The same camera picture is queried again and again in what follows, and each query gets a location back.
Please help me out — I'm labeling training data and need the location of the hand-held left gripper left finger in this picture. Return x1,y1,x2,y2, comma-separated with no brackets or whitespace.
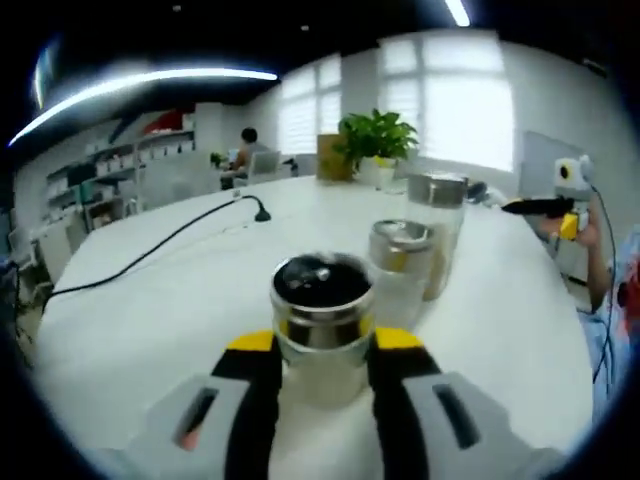
94,329,284,480

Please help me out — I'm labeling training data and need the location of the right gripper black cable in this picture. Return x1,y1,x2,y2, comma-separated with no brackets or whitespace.
589,183,619,386

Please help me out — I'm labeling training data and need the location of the person in blue shirt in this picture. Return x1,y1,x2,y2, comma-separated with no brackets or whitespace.
579,234,640,401

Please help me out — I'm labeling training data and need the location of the brown paper bag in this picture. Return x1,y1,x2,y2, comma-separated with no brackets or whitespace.
316,133,357,182

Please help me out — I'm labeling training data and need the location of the black power cable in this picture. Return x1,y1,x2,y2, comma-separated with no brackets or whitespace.
47,194,274,300

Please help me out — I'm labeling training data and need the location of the green potted plant white pot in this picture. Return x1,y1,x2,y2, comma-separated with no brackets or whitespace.
332,108,420,184

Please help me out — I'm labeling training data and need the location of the seasoning bottle brown powder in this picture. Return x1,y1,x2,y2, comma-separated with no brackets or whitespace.
424,173,470,302

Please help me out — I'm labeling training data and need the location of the seasoning bottle tan powder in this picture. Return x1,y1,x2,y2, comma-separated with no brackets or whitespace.
269,253,377,409

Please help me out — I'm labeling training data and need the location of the window with white blinds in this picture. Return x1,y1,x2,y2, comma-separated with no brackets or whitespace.
377,32,516,174
279,54,344,156

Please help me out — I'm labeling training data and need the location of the person's right hand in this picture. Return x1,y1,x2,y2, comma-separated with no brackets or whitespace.
537,219,609,256

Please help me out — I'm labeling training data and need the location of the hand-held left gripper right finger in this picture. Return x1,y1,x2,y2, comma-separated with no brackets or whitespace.
368,327,574,480

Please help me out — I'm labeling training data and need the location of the white shelving unit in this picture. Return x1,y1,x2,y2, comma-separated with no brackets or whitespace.
47,127,196,221

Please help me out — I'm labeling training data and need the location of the white desk chair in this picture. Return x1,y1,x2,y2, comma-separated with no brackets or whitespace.
247,149,281,187

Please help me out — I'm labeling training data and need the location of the black monitor on stand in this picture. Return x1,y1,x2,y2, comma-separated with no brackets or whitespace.
67,164,96,201

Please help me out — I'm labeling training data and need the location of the row of white storage bins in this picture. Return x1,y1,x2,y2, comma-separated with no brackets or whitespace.
84,142,194,171

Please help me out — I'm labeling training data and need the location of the seasoning bottle white powder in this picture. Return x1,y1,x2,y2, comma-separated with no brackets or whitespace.
368,219,437,326

